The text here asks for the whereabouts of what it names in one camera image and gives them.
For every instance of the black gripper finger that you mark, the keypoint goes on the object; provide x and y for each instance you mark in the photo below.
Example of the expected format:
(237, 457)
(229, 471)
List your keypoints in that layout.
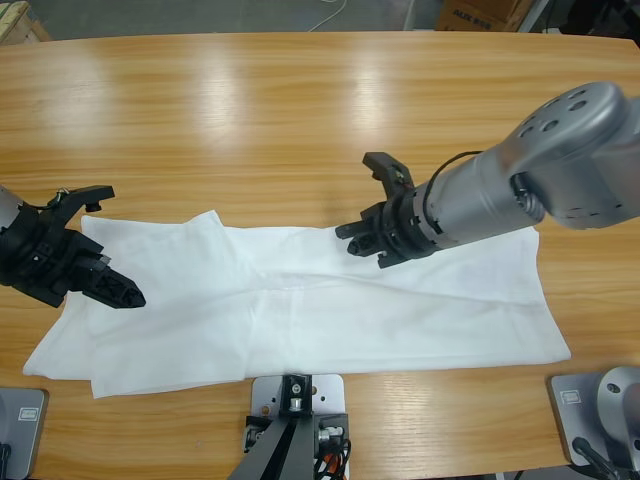
(367, 246)
(357, 227)
(120, 291)

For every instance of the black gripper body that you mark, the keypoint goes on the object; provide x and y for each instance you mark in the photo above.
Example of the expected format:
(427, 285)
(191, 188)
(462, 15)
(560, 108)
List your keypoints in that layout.
(405, 230)
(45, 260)

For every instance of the white Unitree t-shirt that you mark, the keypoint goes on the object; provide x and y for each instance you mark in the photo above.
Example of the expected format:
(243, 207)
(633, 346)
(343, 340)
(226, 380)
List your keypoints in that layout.
(350, 310)

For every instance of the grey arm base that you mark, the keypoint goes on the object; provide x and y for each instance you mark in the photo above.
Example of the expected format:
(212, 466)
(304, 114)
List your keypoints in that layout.
(27, 435)
(575, 400)

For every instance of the bystander in dark clothes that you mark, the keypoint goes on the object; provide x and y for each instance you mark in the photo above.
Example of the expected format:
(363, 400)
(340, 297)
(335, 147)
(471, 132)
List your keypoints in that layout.
(615, 17)

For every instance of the white mounting block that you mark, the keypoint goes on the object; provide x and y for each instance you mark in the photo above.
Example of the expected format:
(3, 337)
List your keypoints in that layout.
(330, 395)

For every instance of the brown cardboard box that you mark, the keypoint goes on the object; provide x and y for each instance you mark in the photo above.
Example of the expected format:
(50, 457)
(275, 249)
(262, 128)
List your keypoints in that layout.
(475, 15)

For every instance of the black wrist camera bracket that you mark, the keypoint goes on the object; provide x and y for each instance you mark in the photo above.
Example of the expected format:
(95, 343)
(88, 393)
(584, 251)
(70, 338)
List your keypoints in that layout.
(82, 200)
(390, 172)

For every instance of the black corner bracket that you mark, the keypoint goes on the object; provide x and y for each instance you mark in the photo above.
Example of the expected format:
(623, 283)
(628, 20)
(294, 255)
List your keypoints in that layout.
(255, 432)
(332, 430)

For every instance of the white metal frame bar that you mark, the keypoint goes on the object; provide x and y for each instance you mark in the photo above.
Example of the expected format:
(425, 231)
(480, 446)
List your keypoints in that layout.
(534, 16)

